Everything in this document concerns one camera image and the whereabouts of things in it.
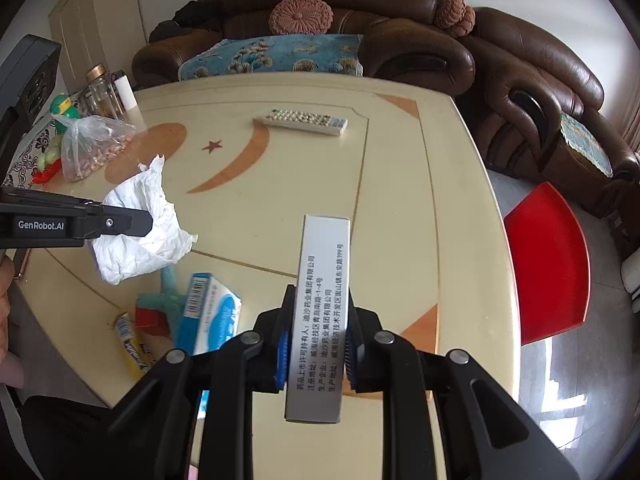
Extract glass jar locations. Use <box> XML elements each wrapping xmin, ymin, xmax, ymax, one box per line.
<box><xmin>84</xmin><ymin>64</ymin><xmax>126</xmax><ymax>120</ymax></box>

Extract person's dark pants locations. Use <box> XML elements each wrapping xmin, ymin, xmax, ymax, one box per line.
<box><xmin>0</xmin><ymin>385</ymin><xmax>201</xmax><ymax>480</ymax></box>

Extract white bottle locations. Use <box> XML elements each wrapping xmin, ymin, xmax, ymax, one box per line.
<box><xmin>114</xmin><ymin>76</ymin><xmax>137</xmax><ymax>111</ymax></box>

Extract clear plastic bag of peanuts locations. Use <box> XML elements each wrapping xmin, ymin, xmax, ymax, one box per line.
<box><xmin>52</xmin><ymin>114</ymin><xmax>137</xmax><ymax>182</ymax></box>

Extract cream wooden table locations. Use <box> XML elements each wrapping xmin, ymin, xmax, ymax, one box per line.
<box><xmin>10</xmin><ymin>71</ymin><xmax>518</xmax><ymax>411</ymax></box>

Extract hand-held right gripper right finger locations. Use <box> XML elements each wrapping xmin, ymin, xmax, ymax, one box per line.
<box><xmin>345</xmin><ymin>290</ymin><xmax>581</xmax><ymax>480</ymax></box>

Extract white plastic container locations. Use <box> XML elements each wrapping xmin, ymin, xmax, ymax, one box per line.
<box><xmin>620</xmin><ymin>255</ymin><xmax>640</xmax><ymax>313</ymax></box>

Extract brown leather armchair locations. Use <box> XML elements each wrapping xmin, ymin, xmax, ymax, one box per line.
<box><xmin>452</xmin><ymin>7</ymin><xmax>640</xmax><ymax>218</ymax></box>

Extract small red box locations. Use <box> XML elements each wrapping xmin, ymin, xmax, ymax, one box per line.
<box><xmin>135</xmin><ymin>308</ymin><xmax>171</xmax><ymax>337</ymax></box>

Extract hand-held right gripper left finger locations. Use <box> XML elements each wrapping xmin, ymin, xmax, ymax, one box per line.
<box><xmin>107</xmin><ymin>284</ymin><xmax>301</xmax><ymax>480</ymax></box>

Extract white remote control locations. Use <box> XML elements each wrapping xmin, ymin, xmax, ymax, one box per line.
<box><xmin>253</xmin><ymin>108</ymin><xmax>348</xmax><ymax>137</ymax></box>

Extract white tissue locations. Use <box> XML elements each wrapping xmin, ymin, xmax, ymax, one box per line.
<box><xmin>91</xmin><ymin>156</ymin><xmax>198</xmax><ymax>285</ymax></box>

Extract teal plastic item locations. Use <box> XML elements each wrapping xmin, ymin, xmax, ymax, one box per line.
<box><xmin>136</xmin><ymin>266</ymin><xmax>183</xmax><ymax>331</ymax></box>

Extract round pink knitted cushion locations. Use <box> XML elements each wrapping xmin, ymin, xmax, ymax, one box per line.
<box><xmin>269</xmin><ymin>0</ymin><xmax>333</xmax><ymax>36</ymax></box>

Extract red plastic stool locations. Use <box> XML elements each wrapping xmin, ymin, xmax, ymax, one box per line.
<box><xmin>504</xmin><ymin>182</ymin><xmax>591</xmax><ymax>346</ymax></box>

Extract white printed medicine box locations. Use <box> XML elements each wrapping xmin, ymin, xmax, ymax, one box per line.
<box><xmin>285</xmin><ymin>214</ymin><xmax>351</xmax><ymax>423</ymax></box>

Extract black and white patterned cloth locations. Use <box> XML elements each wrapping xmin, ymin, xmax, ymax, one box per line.
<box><xmin>2</xmin><ymin>115</ymin><xmax>66</xmax><ymax>188</ymax></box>

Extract cream cabinet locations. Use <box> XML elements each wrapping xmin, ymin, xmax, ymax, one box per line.
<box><xmin>47</xmin><ymin>0</ymin><xmax>151</xmax><ymax>96</ymax></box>

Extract blue armchair cloth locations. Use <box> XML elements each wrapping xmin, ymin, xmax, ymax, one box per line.
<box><xmin>559</xmin><ymin>111</ymin><xmax>613</xmax><ymax>178</ymax></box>

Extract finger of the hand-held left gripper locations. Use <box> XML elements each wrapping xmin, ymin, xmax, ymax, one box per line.
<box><xmin>84</xmin><ymin>201</ymin><xmax>153</xmax><ymax>239</ymax></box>

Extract pink knotted cushion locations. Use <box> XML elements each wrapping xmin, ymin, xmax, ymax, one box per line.
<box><xmin>432</xmin><ymin>0</ymin><xmax>477</xmax><ymax>37</ymax></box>

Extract brown leather sofa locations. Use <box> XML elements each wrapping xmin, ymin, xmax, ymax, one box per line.
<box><xmin>131</xmin><ymin>0</ymin><xmax>476</xmax><ymax>96</ymax></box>

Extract yellow wrapper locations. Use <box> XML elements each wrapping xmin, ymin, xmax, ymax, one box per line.
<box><xmin>115</xmin><ymin>312</ymin><xmax>161</xmax><ymax>373</ymax></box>

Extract person's left hand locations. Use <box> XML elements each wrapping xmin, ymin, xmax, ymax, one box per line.
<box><xmin>0</xmin><ymin>258</ymin><xmax>15</xmax><ymax>356</ymax></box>

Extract blue floral sofa cloth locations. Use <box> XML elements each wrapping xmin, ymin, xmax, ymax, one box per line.
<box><xmin>178</xmin><ymin>34</ymin><xmax>364</xmax><ymax>81</ymax></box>

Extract green toy bottle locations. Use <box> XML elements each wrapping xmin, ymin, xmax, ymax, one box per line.
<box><xmin>50</xmin><ymin>94</ymin><xmax>81</xmax><ymax>133</ymax></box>

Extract blue medicine box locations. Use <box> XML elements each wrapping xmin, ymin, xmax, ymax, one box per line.
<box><xmin>174</xmin><ymin>272</ymin><xmax>242</xmax><ymax>356</ymax></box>

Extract dark clothing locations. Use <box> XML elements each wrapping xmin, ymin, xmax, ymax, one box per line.
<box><xmin>149</xmin><ymin>0</ymin><xmax>226</xmax><ymax>43</ymax></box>

